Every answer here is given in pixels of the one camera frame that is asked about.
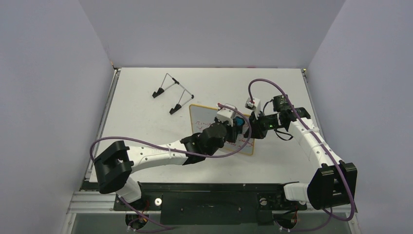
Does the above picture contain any blue whiteboard eraser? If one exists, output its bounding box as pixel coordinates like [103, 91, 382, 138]
[234, 116, 245, 134]

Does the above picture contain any yellow framed whiteboard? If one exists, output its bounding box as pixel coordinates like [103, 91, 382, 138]
[189, 104, 255, 156]

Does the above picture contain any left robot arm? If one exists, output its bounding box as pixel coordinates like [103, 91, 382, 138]
[94, 117, 245, 210]

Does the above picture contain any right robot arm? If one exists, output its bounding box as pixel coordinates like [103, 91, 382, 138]
[244, 95, 357, 210]

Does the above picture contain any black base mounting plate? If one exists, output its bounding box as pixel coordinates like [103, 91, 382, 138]
[113, 183, 307, 225]

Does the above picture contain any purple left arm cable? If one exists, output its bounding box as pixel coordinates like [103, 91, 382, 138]
[90, 104, 253, 232]

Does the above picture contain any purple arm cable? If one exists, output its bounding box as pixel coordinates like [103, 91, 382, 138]
[90, 104, 253, 232]
[247, 78, 356, 223]

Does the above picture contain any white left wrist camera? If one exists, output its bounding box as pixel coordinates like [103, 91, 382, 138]
[216, 103, 237, 126]

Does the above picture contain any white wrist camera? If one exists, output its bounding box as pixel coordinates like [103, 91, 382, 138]
[216, 103, 237, 126]
[245, 97, 261, 119]

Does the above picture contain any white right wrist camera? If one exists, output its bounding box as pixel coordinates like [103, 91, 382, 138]
[245, 97, 261, 119]

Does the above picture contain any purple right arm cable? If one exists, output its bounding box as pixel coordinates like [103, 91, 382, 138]
[247, 78, 356, 223]

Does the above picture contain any black wire easel stand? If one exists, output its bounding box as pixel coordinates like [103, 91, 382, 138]
[152, 73, 194, 115]

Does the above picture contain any aluminium extrusion rail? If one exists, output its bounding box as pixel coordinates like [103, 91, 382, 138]
[67, 192, 351, 215]

